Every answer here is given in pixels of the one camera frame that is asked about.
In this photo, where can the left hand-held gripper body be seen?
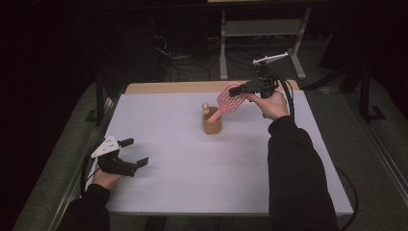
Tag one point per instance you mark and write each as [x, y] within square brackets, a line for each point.
[110, 160]

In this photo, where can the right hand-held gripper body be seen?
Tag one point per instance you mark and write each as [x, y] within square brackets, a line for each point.
[265, 83]

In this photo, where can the pink hairbrush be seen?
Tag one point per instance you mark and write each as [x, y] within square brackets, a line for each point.
[229, 101]

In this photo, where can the brown cup with small figure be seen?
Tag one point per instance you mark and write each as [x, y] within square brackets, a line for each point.
[211, 125]

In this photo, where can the person's left hand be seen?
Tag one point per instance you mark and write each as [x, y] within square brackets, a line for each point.
[106, 179]

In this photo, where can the person's right hand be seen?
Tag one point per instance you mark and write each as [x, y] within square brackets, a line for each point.
[272, 106]

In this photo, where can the black metal stand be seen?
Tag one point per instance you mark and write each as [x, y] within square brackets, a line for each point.
[369, 99]
[100, 102]

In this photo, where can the grey metal desk frame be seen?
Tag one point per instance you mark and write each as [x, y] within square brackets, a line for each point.
[261, 29]

